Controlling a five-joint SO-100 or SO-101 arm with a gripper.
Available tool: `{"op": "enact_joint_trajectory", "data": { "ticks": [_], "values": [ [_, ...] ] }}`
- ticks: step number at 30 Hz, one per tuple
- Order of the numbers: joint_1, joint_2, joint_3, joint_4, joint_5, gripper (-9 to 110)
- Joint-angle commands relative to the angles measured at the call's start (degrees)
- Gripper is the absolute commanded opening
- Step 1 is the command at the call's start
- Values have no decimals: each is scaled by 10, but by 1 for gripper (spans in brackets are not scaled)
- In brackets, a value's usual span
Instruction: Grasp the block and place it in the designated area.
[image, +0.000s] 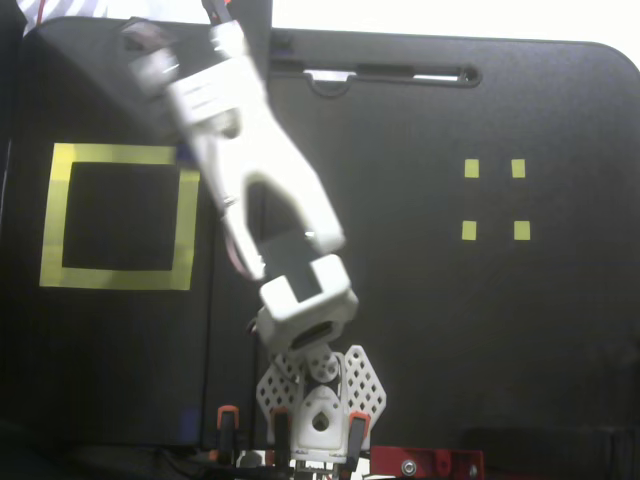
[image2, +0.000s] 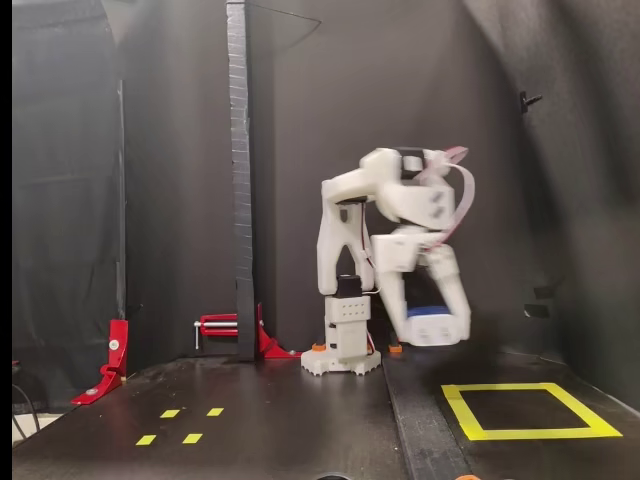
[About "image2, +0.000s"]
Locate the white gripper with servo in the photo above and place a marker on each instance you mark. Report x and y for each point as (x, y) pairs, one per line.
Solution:
(396, 254)

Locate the blue and white charger block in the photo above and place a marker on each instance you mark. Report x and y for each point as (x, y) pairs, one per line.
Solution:
(432, 332)

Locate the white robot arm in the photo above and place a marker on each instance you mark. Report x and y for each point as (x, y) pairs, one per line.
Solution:
(345, 185)

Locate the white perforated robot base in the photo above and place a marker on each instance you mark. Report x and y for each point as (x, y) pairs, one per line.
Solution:
(367, 362)

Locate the black backdrop cloth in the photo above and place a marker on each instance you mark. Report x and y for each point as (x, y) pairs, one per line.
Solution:
(500, 225)

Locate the black tape piece on backdrop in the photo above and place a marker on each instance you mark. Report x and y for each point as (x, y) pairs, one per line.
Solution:
(545, 290)
(536, 311)

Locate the yellow tape square outline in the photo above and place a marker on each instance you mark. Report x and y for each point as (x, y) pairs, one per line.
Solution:
(535, 434)

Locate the red metal screw clamp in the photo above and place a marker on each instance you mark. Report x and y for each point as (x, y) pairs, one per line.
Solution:
(220, 318)

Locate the red clamp at left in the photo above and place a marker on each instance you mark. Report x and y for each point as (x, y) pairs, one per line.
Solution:
(117, 350)

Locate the dark grey curtain sheet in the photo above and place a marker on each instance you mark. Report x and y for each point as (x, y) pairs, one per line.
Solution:
(65, 200)

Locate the red bracket with screws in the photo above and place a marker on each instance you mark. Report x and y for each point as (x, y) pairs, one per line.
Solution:
(270, 347)

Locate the small black wall clip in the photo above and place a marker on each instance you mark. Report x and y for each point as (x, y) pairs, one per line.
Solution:
(525, 100)

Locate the tape-wrapped black vertical post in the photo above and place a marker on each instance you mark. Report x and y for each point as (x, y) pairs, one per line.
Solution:
(240, 150)

